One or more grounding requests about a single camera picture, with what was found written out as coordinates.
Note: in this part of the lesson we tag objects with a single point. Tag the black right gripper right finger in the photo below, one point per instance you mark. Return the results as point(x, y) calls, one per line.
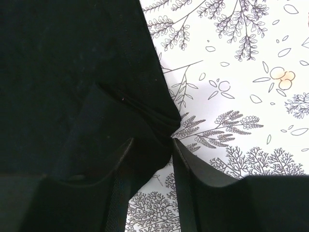
point(211, 201)

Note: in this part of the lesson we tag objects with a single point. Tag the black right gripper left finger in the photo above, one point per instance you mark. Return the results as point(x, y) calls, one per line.
point(94, 203)

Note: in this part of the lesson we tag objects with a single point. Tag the black t shirt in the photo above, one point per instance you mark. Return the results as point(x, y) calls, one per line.
point(77, 79)

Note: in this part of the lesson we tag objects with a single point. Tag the floral patterned table mat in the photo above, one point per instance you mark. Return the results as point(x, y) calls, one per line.
point(238, 72)

